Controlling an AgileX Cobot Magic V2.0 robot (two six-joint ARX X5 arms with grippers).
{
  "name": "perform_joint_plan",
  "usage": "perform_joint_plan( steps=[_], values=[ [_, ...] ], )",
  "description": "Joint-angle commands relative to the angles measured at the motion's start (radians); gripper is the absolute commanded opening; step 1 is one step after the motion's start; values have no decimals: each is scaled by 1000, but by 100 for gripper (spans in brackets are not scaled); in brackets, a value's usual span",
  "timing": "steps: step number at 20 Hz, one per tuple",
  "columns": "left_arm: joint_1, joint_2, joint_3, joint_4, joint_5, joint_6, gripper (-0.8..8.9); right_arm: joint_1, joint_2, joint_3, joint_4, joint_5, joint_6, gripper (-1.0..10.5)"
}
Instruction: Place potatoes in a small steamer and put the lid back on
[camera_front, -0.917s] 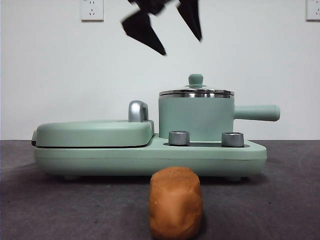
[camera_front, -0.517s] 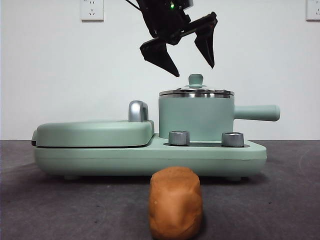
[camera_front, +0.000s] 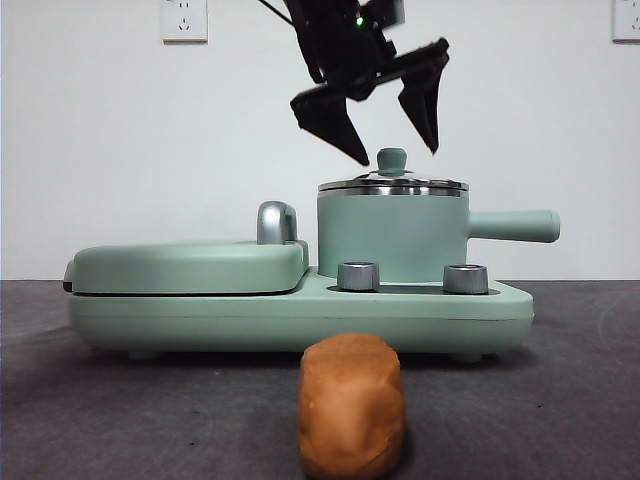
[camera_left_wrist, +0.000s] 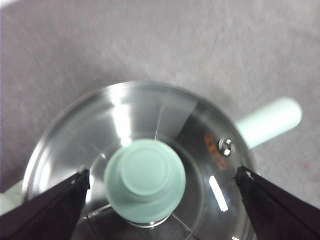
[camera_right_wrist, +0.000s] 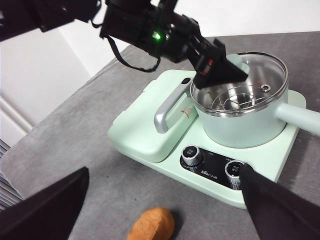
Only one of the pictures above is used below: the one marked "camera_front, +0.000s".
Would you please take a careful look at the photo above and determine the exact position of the glass lid with green knob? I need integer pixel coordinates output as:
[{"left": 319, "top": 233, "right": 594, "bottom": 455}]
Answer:
[{"left": 317, "top": 147, "right": 470, "bottom": 195}]

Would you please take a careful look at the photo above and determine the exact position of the brown potato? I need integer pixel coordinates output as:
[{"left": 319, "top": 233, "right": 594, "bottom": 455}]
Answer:
[{"left": 298, "top": 333, "right": 405, "bottom": 480}]

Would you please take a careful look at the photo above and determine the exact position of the mint green steamer pot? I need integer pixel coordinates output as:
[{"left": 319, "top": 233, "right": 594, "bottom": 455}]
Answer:
[{"left": 316, "top": 187, "right": 561, "bottom": 282}]

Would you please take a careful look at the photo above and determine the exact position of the silver control knob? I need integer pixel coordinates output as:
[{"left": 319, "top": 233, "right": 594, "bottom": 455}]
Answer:
[
  {"left": 337, "top": 261, "right": 380, "bottom": 291},
  {"left": 442, "top": 263, "right": 489, "bottom": 295}
]

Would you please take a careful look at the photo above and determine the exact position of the mint green grill cover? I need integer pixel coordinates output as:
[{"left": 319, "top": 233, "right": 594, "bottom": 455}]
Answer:
[{"left": 63, "top": 238, "right": 311, "bottom": 297}]

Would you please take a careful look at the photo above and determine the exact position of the mint green breakfast machine base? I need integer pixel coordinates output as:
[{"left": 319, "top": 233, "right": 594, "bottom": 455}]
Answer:
[{"left": 67, "top": 267, "right": 535, "bottom": 362}]

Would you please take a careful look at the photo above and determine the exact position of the chrome grill cover handle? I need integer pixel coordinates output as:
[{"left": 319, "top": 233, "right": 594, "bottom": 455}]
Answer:
[{"left": 256, "top": 200, "right": 301, "bottom": 246}]

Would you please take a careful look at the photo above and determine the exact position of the white wall socket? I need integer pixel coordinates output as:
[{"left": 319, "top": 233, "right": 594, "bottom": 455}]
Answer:
[
  {"left": 160, "top": 0, "right": 209, "bottom": 44},
  {"left": 612, "top": 0, "right": 640, "bottom": 43}
]

